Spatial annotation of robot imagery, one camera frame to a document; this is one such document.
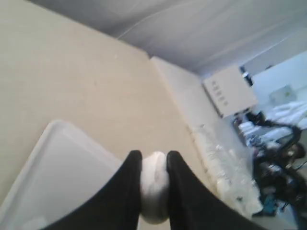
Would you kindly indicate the white electrical cabinet box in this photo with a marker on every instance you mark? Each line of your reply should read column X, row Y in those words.
column 229, row 92

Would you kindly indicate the grey-blue backdrop cloth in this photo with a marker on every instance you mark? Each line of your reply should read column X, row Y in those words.
column 198, row 35

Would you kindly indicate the white rectangular plastic tray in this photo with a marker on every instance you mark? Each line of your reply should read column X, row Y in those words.
column 65, row 169

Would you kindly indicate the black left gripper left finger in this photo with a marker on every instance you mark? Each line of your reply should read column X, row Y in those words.
column 116, row 206

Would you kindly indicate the white side table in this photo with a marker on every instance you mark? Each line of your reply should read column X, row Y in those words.
column 224, row 157

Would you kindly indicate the white marshmallow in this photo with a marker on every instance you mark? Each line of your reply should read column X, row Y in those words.
column 154, row 185

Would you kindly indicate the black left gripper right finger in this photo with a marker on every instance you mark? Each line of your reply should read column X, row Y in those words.
column 192, row 206

